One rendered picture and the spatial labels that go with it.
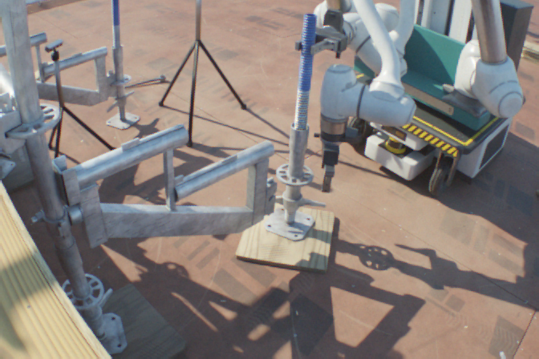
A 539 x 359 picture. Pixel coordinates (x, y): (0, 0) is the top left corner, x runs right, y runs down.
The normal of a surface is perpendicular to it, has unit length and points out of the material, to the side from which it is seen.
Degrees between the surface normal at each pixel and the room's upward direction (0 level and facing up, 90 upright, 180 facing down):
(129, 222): 90
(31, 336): 0
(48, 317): 0
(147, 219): 90
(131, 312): 0
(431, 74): 90
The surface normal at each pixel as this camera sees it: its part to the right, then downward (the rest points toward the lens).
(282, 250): 0.06, -0.83
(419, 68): -0.74, 0.33
